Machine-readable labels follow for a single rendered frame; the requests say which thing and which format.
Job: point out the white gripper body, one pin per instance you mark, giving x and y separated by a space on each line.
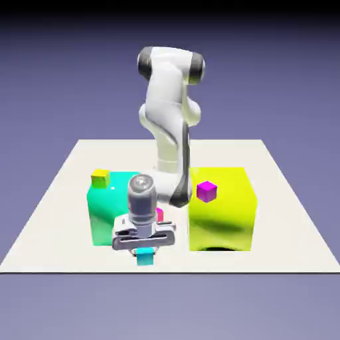
143 239

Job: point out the small cyan cube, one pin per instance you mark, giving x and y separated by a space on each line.
145 257

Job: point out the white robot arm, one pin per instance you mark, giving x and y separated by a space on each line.
164 111

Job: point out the small pink cube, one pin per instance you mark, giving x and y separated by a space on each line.
160 214

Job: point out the small yellow cube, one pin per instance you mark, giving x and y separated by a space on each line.
100 178

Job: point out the small magenta cube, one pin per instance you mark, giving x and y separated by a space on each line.
206 191

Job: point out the large teal box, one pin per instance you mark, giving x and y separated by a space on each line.
106 207

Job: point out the large yellow box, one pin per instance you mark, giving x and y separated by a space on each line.
223 212

